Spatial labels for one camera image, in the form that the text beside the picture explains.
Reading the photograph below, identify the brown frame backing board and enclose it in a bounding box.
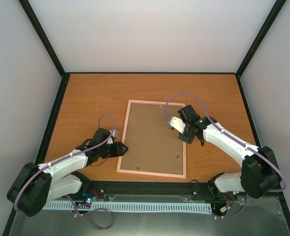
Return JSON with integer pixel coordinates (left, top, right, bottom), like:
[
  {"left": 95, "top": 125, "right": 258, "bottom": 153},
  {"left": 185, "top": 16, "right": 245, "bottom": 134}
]
[{"left": 119, "top": 102, "right": 184, "bottom": 176}]

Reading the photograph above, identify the light blue cable duct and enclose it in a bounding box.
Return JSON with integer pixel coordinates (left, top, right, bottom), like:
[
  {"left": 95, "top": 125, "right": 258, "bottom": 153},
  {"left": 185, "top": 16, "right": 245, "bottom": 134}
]
[{"left": 42, "top": 199, "right": 213, "bottom": 213}]

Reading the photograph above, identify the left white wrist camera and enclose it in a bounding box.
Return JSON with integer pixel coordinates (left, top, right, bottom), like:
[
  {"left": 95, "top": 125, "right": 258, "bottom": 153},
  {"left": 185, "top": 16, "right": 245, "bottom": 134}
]
[{"left": 107, "top": 129, "right": 118, "bottom": 145}]

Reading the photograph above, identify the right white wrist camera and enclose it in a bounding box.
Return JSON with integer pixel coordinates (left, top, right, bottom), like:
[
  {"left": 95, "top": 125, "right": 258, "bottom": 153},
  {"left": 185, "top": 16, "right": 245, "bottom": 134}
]
[{"left": 168, "top": 117, "right": 186, "bottom": 134}]

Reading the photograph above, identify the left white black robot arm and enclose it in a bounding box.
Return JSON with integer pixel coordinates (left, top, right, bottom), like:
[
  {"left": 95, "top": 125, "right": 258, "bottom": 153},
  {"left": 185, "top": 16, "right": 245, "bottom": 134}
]
[{"left": 6, "top": 128, "right": 128, "bottom": 217}]

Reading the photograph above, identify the metal base plate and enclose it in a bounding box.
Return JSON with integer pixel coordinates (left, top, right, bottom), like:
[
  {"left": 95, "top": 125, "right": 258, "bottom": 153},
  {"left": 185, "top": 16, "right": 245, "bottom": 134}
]
[{"left": 4, "top": 197, "right": 290, "bottom": 236}]

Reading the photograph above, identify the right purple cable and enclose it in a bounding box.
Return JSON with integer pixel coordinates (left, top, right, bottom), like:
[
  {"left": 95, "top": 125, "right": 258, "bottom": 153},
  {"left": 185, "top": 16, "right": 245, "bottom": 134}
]
[{"left": 164, "top": 92, "right": 288, "bottom": 220}]

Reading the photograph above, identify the black aluminium cage frame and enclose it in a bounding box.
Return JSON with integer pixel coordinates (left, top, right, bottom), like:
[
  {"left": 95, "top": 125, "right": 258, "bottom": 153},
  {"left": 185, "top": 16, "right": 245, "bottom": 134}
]
[{"left": 1, "top": 0, "right": 290, "bottom": 236}]

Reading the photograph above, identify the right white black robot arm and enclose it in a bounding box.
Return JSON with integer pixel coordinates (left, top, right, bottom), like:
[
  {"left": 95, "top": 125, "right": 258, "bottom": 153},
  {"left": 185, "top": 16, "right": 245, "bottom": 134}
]
[{"left": 169, "top": 105, "right": 283, "bottom": 199}]

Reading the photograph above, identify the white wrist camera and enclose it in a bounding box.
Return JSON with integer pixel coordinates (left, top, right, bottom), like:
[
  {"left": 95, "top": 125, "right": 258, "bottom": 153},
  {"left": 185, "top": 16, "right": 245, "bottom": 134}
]
[
  {"left": 168, "top": 117, "right": 186, "bottom": 134},
  {"left": 107, "top": 129, "right": 118, "bottom": 145}
]

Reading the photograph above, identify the pink wooden picture frame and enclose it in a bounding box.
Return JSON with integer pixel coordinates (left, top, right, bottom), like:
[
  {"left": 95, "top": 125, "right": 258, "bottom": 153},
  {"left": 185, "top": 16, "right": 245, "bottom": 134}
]
[{"left": 116, "top": 99, "right": 187, "bottom": 179}]

